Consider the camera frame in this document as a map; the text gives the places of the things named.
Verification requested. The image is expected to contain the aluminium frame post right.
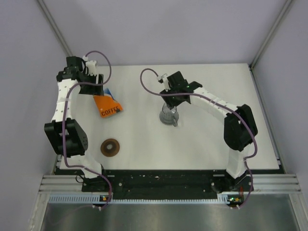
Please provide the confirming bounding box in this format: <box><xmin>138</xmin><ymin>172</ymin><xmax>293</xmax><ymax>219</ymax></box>
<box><xmin>249</xmin><ymin>0</ymin><xmax>295</xmax><ymax>71</ymax></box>

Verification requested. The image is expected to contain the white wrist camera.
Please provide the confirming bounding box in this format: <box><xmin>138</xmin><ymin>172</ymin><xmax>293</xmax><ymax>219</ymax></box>
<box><xmin>156</xmin><ymin>73</ymin><xmax>170</xmax><ymax>91</ymax></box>
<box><xmin>82</xmin><ymin>56</ymin><xmax>98</xmax><ymax>76</ymax></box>

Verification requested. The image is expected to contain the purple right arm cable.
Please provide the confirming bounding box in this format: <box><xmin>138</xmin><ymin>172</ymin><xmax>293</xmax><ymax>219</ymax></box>
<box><xmin>140</xmin><ymin>68</ymin><xmax>259</xmax><ymax>210</ymax></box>

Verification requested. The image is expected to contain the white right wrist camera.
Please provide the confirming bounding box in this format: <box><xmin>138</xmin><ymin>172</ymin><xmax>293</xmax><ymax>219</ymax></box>
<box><xmin>156</xmin><ymin>73</ymin><xmax>170</xmax><ymax>91</ymax></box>

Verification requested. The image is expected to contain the grey glass coffee server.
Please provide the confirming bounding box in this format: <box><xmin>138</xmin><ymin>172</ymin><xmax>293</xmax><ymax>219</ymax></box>
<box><xmin>159</xmin><ymin>103</ymin><xmax>180</xmax><ymax>127</ymax></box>

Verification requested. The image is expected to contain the aluminium frame post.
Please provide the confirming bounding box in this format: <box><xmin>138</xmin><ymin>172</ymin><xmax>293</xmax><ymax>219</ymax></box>
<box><xmin>35</xmin><ymin>0</ymin><xmax>73</xmax><ymax>56</ymax></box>
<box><xmin>249</xmin><ymin>0</ymin><xmax>295</xmax><ymax>71</ymax></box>

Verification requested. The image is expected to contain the aluminium front rail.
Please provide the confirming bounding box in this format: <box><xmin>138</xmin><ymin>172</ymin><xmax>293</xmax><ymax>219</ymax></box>
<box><xmin>39</xmin><ymin>174</ymin><xmax>302</xmax><ymax>194</ymax></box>

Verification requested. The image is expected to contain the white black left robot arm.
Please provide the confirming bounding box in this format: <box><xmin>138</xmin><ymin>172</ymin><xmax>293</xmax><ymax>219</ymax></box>
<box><xmin>44</xmin><ymin>56</ymin><xmax>109</xmax><ymax>191</ymax></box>

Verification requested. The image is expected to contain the grey slotted cable duct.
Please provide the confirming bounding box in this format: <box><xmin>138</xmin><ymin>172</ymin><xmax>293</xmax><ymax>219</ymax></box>
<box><xmin>49</xmin><ymin>194</ymin><xmax>240</xmax><ymax>205</ymax></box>

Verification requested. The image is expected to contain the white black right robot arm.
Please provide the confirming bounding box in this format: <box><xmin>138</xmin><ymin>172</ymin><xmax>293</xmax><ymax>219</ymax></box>
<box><xmin>157</xmin><ymin>71</ymin><xmax>258</xmax><ymax>191</ymax></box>

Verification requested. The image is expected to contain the blue plastic coffee dripper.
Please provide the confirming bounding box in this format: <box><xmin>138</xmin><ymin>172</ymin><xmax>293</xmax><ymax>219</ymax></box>
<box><xmin>103</xmin><ymin>88</ymin><xmax>113</xmax><ymax>98</ymax></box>

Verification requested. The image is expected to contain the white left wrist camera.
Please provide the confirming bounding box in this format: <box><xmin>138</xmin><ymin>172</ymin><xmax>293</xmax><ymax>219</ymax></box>
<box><xmin>82</xmin><ymin>56</ymin><xmax>98</xmax><ymax>76</ymax></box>

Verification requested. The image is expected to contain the brown wooden dripper ring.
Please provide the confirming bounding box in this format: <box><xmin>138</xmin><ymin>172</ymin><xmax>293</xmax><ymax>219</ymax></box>
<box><xmin>100</xmin><ymin>139</ymin><xmax>121</xmax><ymax>158</ymax></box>

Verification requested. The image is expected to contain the aluminium frame post left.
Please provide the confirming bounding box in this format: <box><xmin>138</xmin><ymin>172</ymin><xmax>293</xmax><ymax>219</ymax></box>
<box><xmin>35</xmin><ymin>0</ymin><xmax>73</xmax><ymax>56</ymax></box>

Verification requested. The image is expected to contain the orange coffee filter box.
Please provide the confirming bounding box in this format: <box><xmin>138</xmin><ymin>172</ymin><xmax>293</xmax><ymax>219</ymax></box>
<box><xmin>93</xmin><ymin>95</ymin><xmax>123</xmax><ymax>118</ymax></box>

